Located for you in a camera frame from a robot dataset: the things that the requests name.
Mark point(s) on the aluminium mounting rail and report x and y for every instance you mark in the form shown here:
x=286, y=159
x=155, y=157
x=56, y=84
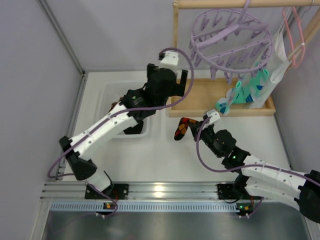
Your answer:
x=154, y=191

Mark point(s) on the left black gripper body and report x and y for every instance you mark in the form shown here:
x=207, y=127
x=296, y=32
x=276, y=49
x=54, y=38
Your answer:
x=184, y=75

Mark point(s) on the slotted grey cable duct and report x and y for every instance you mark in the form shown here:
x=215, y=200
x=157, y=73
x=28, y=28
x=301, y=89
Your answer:
x=175, y=207

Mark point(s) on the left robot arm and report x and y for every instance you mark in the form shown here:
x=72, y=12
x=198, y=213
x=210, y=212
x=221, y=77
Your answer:
x=131, y=109

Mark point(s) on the wooden clothes rack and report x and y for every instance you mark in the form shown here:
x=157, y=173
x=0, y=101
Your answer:
x=205, y=91

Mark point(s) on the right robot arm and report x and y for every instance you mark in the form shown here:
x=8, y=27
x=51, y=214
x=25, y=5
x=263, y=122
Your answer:
x=257, y=178

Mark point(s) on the teal sock with blue patch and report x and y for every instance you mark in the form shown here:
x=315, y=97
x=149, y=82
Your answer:
x=251, y=91

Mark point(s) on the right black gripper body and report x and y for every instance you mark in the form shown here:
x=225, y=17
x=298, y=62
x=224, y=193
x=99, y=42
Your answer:
x=197, y=126

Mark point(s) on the brown argyle sock in bin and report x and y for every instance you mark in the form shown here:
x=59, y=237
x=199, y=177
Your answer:
x=113, y=106

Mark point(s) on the white plastic bin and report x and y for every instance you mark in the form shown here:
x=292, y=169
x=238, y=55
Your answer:
x=112, y=91

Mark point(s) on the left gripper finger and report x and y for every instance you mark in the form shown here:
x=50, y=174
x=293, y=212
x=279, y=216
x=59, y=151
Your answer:
x=151, y=73
x=183, y=78

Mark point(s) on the white tote bag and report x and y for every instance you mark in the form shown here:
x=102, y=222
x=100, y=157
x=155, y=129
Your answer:
x=276, y=66

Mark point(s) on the argyle sock red yellow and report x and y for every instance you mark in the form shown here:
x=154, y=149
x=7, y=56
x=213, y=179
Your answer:
x=186, y=124

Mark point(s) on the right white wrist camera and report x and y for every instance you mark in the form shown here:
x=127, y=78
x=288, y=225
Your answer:
x=211, y=117

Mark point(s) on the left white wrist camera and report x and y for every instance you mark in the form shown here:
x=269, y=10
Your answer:
x=169, y=59

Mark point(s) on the purple round clip hanger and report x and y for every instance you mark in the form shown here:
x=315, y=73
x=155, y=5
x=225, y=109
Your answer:
x=230, y=40

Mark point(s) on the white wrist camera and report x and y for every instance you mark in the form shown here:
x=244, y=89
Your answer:
x=211, y=117
x=169, y=59

